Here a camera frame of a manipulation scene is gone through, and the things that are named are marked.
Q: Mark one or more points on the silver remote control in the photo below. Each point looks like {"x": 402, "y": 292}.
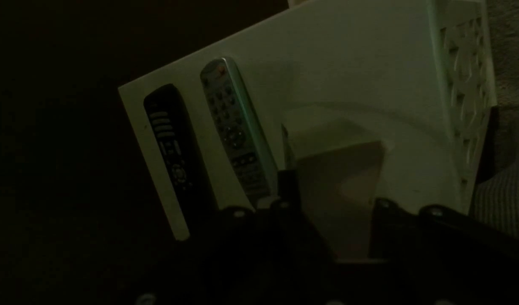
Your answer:
{"x": 236, "y": 129}

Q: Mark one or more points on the black remote control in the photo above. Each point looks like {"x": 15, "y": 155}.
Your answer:
{"x": 174, "y": 153}

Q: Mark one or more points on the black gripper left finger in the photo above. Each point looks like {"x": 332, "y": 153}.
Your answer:
{"x": 259, "y": 254}

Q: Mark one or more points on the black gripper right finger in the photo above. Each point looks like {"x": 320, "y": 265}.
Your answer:
{"x": 451, "y": 260}

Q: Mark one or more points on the white box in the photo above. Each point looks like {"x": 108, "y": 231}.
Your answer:
{"x": 337, "y": 170}

